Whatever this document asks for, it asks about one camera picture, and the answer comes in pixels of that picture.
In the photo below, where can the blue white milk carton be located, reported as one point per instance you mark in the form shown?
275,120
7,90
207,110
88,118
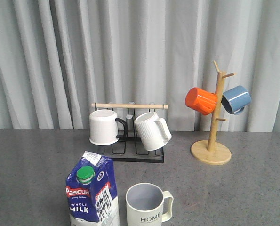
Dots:
92,192

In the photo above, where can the cream HOME mug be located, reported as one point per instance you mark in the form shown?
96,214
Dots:
148,205

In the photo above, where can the white ribbed mug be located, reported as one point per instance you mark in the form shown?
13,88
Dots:
153,131

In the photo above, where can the orange mug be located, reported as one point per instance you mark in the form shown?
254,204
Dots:
201,100

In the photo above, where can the wooden mug tree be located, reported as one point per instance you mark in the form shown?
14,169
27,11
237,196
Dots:
210,151

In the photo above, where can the blue mug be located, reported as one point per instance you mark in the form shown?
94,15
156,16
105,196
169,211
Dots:
235,100

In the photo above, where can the grey curtain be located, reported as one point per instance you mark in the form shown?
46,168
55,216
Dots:
57,57

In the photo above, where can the black wire mug rack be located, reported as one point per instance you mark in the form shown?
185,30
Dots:
130,148

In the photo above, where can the white mug black handle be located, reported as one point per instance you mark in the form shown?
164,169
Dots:
103,128

